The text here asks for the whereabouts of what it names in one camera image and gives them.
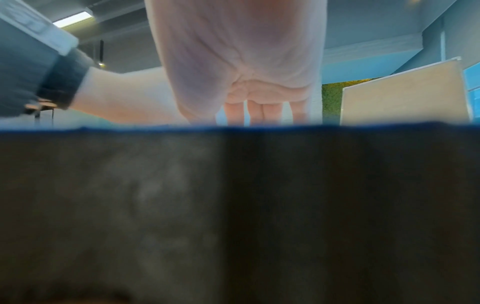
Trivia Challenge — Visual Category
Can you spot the person's right hand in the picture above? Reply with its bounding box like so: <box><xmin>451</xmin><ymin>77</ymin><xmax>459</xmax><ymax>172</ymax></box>
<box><xmin>144</xmin><ymin>0</ymin><xmax>328</xmax><ymax>127</ymax></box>

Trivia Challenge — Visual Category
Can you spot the person's left hand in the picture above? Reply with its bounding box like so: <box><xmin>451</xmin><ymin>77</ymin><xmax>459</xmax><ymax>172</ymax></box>
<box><xmin>69</xmin><ymin>66</ymin><xmax>190</xmax><ymax>124</ymax></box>

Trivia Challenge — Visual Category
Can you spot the blue eraser block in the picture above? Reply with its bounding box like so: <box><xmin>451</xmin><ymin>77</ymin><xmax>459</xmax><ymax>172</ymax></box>
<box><xmin>0</xmin><ymin>121</ymin><xmax>480</xmax><ymax>304</ymax></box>

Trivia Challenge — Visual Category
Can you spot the black left wrist marker band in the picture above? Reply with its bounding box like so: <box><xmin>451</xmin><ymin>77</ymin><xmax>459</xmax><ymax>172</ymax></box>
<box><xmin>0</xmin><ymin>0</ymin><xmax>95</xmax><ymax>118</ymax></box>

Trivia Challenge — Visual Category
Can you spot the linear ceiling light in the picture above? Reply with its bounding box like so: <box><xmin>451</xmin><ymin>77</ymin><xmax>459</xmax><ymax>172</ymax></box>
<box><xmin>52</xmin><ymin>10</ymin><xmax>94</xmax><ymax>29</ymax></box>

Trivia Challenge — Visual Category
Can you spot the brown metal-framed board panel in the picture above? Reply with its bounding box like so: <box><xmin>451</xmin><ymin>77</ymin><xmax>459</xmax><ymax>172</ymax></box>
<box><xmin>339</xmin><ymin>57</ymin><xmax>475</xmax><ymax>126</ymax></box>

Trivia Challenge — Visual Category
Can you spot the window with building view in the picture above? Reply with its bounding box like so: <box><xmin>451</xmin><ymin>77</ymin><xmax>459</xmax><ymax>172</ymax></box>
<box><xmin>464</xmin><ymin>66</ymin><xmax>480</xmax><ymax>120</ymax></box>

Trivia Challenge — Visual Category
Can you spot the green foliage wall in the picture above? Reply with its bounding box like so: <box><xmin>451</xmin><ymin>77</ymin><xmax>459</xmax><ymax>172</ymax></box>
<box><xmin>321</xmin><ymin>78</ymin><xmax>380</xmax><ymax>124</ymax></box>

